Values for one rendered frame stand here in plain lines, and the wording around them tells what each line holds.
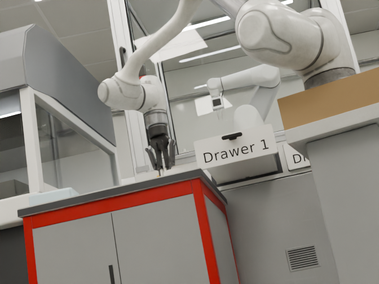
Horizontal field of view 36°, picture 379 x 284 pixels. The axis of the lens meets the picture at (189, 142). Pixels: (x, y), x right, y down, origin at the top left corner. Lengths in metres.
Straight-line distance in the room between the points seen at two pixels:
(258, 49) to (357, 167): 0.41
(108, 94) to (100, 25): 2.95
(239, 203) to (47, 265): 0.85
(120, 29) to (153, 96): 0.61
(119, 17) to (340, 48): 1.32
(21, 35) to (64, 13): 2.18
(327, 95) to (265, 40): 0.23
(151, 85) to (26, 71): 0.58
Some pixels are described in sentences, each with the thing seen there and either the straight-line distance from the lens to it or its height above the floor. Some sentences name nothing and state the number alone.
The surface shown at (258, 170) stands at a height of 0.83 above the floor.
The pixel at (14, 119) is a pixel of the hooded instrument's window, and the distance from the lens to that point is 2.53.
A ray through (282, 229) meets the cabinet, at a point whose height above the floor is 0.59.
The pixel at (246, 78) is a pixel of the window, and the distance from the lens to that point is 2.56.
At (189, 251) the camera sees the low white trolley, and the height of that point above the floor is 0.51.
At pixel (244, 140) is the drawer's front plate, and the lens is 2.11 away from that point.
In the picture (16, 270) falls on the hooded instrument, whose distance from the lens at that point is 2.46.
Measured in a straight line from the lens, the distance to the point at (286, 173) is 2.41.
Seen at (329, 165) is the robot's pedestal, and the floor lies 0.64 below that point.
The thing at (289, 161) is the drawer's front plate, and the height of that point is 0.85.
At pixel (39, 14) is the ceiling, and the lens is 4.85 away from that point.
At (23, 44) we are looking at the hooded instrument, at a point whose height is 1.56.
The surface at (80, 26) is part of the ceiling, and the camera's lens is 5.06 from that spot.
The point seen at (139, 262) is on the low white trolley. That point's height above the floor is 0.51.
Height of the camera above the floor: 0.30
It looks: 17 degrees up
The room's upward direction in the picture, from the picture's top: 11 degrees counter-clockwise
